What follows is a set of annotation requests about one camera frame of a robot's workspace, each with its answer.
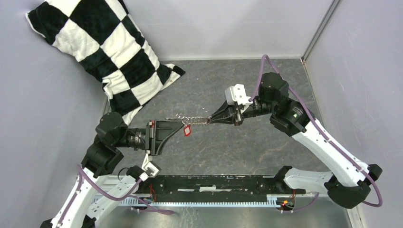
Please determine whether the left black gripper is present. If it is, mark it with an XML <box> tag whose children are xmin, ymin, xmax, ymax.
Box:
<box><xmin>115</xmin><ymin>118</ymin><xmax>185</xmax><ymax>155</ymax></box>

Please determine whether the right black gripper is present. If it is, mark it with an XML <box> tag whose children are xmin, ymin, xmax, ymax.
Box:
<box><xmin>206</xmin><ymin>95</ymin><xmax>276</xmax><ymax>126</ymax></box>

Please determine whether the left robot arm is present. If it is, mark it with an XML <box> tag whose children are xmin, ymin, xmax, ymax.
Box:
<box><xmin>41</xmin><ymin>112</ymin><xmax>187</xmax><ymax>228</ymax></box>

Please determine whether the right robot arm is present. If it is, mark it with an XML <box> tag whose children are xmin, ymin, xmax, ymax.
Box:
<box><xmin>208</xmin><ymin>72</ymin><xmax>382</xmax><ymax>209</ymax></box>

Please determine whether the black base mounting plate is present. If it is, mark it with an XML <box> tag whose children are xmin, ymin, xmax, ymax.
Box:
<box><xmin>136</xmin><ymin>175</ymin><xmax>306</xmax><ymax>203</ymax></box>

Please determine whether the black white checkered pillow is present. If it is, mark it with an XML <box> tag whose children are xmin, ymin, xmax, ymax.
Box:
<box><xmin>26</xmin><ymin>0</ymin><xmax>185</xmax><ymax>124</ymax></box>

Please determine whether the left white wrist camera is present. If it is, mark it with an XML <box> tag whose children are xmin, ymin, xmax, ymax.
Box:
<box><xmin>141</xmin><ymin>154</ymin><xmax>161</xmax><ymax>177</ymax></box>

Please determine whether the aluminium frame rail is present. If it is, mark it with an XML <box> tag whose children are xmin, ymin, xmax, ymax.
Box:
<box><xmin>61</xmin><ymin>175</ymin><xmax>366</xmax><ymax>228</ymax></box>

